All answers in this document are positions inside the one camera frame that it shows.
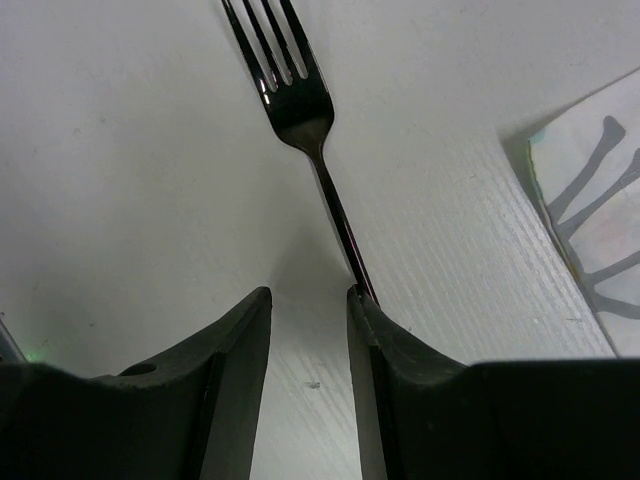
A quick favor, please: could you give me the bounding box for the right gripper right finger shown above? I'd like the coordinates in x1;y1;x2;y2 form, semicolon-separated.
347;287;639;479

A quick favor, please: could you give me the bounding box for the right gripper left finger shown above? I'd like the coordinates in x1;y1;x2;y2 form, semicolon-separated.
1;287;272;479

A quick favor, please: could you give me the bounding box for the patterned white cloth napkin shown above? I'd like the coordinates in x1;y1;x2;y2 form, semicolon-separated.
526;71;639;358

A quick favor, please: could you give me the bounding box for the black fork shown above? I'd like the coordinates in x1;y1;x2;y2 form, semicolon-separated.
222;1;377;300

